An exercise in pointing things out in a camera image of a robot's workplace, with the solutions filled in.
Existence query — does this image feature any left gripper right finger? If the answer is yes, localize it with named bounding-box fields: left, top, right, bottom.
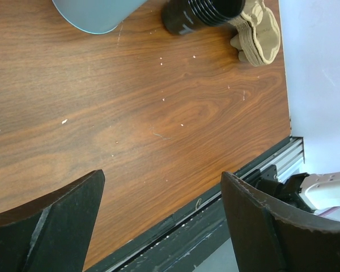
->
left=220, top=172, right=340, bottom=271

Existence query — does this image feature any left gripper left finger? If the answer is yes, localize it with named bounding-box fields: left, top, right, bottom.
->
left=0, top=170, right=105, bottom=271

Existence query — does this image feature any stack of black cups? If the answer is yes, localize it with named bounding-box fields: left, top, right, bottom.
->
left=161, top=0, right=245, bottom=35

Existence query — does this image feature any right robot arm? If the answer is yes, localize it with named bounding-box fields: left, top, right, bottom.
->
left=278, top=172, right=340, bottom=213

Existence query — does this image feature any cardboard cup carrier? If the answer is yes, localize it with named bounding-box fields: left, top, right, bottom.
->
left=228, top=1, right=281, bottom=67

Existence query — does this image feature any blue straw holder cup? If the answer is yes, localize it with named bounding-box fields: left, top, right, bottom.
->
left=52, top=0, right=146, bottom=35

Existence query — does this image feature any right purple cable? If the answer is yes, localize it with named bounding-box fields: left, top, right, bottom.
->
left=317, top=206, right=340, bottom=218

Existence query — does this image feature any aluminium frame rail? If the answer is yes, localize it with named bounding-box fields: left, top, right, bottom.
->
left=237, top=137, right=304, bottom=182

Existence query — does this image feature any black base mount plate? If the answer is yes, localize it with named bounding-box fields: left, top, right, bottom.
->
left=89, top=184, right=230, bottom=271

